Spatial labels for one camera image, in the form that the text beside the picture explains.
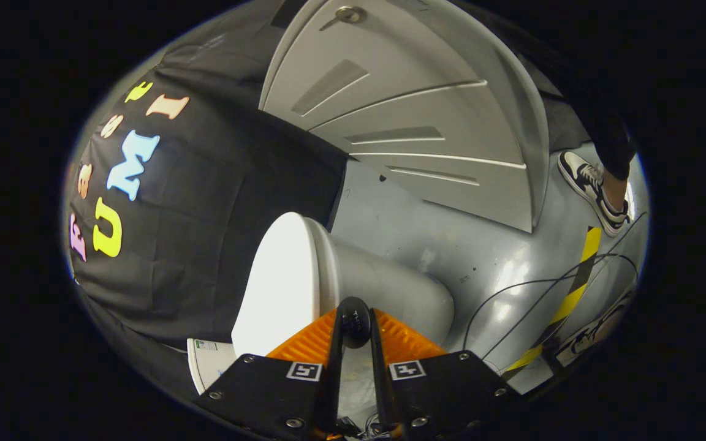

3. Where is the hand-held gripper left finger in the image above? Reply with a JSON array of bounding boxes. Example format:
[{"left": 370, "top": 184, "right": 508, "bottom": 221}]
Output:
[{"left": 192, "top": 307, "right": 346, "bottom": 440}]

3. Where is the person's leg in black trousers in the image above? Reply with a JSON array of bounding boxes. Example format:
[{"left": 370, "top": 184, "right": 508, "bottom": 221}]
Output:
[{"left": 583, "top": 92, "right": 637, "bottom": 198}]

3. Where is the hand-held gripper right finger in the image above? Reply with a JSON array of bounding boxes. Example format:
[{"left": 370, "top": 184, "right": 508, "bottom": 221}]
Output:
[{"left": 367, "top": 307, "right": 520, "bottom": 440}]

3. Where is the white toilet lid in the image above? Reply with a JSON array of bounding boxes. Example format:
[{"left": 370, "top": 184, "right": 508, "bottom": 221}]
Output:
[{"left": 231, "top": 211, "right": 324, "bottom": 358}]

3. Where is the black lid handle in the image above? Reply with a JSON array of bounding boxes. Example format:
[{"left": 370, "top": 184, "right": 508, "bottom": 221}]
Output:
[{"left": 336, "top": 296, "right": 373, "bottom": 349}]

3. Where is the black white sneaker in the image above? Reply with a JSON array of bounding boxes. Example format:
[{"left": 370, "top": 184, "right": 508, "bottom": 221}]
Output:
[
  {"left": 557, "top": 151, "right": 631, "bottom": 238},
  {"left": 554, "top": 288, "right": 634, "bottom": 369}
]

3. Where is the silver door handle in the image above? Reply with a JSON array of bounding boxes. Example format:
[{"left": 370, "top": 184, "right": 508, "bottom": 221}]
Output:
[{"left": 319, "top": 5, "right": 368, "bottom": 32}]

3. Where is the black floor cable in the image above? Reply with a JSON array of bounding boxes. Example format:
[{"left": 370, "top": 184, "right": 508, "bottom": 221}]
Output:
[{"left": 462, "top": 211, "right": 640, "bottom": 369}]

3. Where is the white toilet bowl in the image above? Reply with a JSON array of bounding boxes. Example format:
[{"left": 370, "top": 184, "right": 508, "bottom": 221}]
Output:
[{"left": 307, "top": 217, "right": 455, "bottom": 351}]

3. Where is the yellow black hazard tape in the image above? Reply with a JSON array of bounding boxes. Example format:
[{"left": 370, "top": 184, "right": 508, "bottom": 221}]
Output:
[{"left": 499, "top": 226, "right": 602, "bottom": 375}]

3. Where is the grey panelled door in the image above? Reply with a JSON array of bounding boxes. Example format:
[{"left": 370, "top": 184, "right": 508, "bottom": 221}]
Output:
[{"left": 259, "top": 0, "right": 551, "bottom": 234}]

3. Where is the white toilet tank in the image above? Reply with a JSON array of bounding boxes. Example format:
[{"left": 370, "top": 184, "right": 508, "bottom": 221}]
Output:
[{"left": 186, "top": 338, "right": 238, "bottom": 396}]

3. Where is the black backdrop cloth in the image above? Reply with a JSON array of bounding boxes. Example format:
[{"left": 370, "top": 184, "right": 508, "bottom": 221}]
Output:
[{"left": 64, "top": 37, "right": 349, "bottom": 368}]

